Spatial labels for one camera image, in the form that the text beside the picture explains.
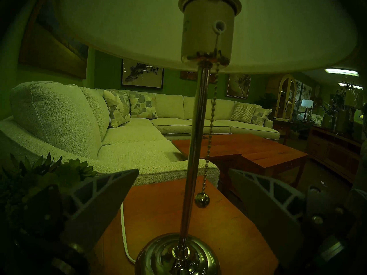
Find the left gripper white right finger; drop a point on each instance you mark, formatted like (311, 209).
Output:
(266, 208)

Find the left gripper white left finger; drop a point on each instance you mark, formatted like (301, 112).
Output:
(94, 202)

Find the chrome table lamp white shade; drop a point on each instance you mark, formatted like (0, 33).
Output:
(195, 134)

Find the small background table lamp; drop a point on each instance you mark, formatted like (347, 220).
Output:
(307, 104)

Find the glass planter with succulents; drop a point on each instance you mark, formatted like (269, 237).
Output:
(43, 168)

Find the wooden end table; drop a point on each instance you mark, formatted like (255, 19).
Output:
(160, 208)

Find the wooden sideboard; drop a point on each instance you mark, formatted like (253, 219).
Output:
(332, 151)

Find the cream sectional sofa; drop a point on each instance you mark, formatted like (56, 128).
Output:
(66, 119)

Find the patchwork patterned throw pillow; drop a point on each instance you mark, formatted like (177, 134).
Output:
(261, 117)
(143, 105)
(117, 108)

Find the striped throw pillow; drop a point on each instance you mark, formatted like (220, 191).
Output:
(243, 112)

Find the arched wooden cabinet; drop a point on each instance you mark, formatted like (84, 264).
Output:
(285, 96)

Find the potted plant on sideboard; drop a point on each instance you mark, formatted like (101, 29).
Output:
(329, 114)

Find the framed tree picture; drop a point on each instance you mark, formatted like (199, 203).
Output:
(238, 86)

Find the black framed bird picture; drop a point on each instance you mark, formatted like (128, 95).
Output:
(142, 74)

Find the ceiling fluorescent light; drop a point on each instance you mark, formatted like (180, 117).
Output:
(341, 72)
(351, 86)

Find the large landscape painting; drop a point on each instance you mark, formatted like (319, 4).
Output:
(54, 51)

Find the small dark wall picture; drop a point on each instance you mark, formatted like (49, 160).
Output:
(187, 76)

